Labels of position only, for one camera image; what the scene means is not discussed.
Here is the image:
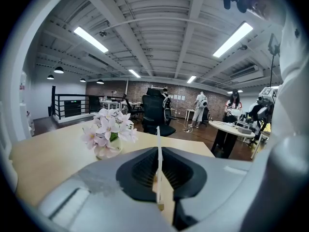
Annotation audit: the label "white ceiling air conditioner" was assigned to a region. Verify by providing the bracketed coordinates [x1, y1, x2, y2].
[229, 65, 264, 82]

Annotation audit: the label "person's white shirt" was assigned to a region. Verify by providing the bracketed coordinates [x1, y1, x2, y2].
[264, 7, 309, 149]

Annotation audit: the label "white table card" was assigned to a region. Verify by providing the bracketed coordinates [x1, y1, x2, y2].
[154, 126, 165, 204]

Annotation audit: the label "small white table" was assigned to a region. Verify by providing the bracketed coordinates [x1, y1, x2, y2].
[184, 108, 197, 121]

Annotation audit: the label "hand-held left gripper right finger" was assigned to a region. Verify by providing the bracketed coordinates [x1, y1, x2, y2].
[161, 136, 309, 232]

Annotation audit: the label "person's head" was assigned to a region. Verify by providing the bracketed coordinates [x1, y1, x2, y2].
[246, 0, 288, 26]

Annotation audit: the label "black metal railing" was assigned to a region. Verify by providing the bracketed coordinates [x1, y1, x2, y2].
[51, 85, 126, 120]

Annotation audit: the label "pink flowers in white vase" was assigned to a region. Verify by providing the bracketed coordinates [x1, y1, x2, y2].
[80, 107, 139, 160]

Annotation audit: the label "light wooden table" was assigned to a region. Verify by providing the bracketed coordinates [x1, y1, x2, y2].
[9, 121, 216, 227]

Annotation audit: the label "black stand with panel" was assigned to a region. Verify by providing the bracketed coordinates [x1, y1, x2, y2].
[267, 33, 281, 88]

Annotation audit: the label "white rectangular table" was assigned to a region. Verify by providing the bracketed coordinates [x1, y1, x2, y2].
[99, 100, 121, 111]
[120, 101, 143, 113]

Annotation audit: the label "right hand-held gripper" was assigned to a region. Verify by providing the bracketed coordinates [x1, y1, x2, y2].
[248, 86, 279, 131]

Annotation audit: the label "black high-back office chair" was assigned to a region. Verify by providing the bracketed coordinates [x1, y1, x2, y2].
[140, 87, 177, 137]

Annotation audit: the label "light round table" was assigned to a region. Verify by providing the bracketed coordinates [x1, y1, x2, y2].
[208, 119, 256, 160]

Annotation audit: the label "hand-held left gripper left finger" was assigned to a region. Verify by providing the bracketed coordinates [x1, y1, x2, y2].
[38, 146, 179, 232]

